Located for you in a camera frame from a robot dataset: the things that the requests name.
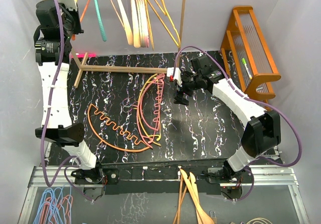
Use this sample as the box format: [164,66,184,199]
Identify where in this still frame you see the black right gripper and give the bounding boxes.
[173,72,202,105]

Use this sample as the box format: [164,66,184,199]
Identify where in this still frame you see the teal thin hanger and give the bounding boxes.
[94,0,107,42]

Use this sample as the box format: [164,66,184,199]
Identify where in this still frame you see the yellow wavy wire hanger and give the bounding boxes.
[139,73,163,147]

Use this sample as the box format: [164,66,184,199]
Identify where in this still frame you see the pink wavy wire hanger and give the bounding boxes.
[136,73,166,146]

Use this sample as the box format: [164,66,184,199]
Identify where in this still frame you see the pink plastic hanger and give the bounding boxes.
[141,0,149,48]
[138,0,149,48]

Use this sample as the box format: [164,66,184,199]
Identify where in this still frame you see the yellow velvet hanger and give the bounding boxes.
[146,0,181,47]
[144,0,154,50]

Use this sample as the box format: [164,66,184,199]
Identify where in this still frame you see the orange wavy wire hanger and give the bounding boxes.
[87,103,152,153]

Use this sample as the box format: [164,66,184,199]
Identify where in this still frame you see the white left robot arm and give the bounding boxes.
[34,0,104,183]

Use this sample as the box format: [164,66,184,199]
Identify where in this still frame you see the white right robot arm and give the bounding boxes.
[167,56,281,182]

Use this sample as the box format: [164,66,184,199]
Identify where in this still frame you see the wooden hangers on floor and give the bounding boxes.
[173,168,216,223]

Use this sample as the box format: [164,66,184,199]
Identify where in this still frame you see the pink tape strip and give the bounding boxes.
[75,53,97,58]

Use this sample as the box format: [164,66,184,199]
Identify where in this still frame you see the green white marker pen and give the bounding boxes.
[241,58,252,80]

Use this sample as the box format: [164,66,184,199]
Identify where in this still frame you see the orange wooden shelf rack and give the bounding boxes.
[221,6,281,103]

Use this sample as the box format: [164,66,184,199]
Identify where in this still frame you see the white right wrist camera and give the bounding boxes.
[166,67,182,86]

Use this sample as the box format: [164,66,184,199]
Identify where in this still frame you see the wooden clothes rack frame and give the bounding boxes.
[71,0,186,88]

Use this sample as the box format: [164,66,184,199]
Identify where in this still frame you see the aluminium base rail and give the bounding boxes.
[220,165,299,186]

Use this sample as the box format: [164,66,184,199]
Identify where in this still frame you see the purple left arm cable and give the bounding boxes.
[41,0,93,202]

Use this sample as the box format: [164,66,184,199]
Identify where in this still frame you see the blue wire hangers pile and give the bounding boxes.
[32,184,73,224]

